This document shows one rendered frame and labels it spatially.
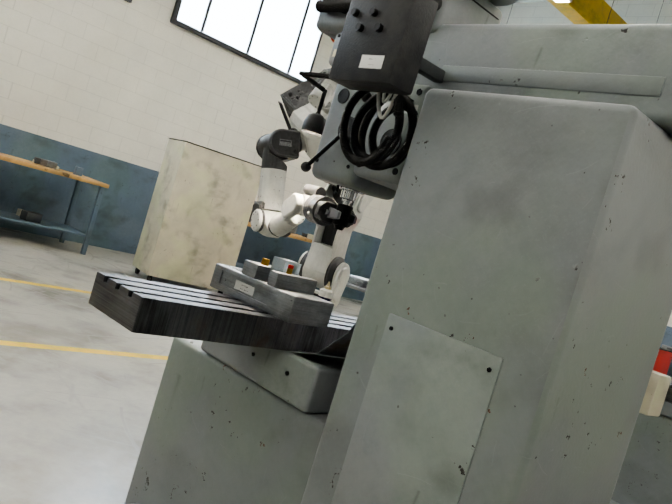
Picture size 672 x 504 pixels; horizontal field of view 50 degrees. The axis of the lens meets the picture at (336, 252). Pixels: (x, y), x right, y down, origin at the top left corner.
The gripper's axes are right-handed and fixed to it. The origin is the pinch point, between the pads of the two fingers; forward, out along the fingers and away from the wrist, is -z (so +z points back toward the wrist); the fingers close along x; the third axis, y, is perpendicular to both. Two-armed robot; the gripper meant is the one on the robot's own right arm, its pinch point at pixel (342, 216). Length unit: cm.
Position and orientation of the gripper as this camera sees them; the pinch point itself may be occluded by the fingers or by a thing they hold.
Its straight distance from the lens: 205.9
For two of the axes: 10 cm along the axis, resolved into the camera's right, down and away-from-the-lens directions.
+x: 8.4, 2.3, 4.9
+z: -4.6, -1.8, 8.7
